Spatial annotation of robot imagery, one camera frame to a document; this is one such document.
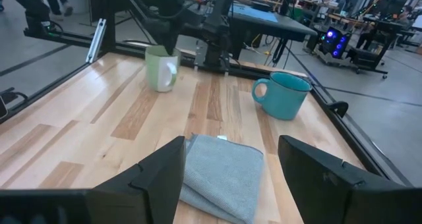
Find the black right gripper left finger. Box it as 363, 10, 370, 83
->
87, 135, 187, 224

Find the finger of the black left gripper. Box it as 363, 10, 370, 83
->
144, 19, 167, 47
164, 22, 181, 56

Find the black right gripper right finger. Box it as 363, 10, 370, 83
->
278, 134, 406, 224

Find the green and white mug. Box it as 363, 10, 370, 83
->
144, 44, 182, 94

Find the teal speckled enamel mug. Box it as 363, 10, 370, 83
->
251, 71, 313, 121

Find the silver aluminium extrusion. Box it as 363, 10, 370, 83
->
85, 18, 107, 65

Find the grey folded cloth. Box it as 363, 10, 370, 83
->
179, 133, 265, 224

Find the black table clamp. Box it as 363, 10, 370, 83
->
326, 100, 349, 119

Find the blue mat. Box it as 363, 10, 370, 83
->
230, 3, 280, 24

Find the person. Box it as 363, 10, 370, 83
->
42, 0, 75, 21

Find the black workbench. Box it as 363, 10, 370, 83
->
229, 1, 318, 61

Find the black computer tower with lights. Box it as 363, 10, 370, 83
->
320, 26, 351, 59

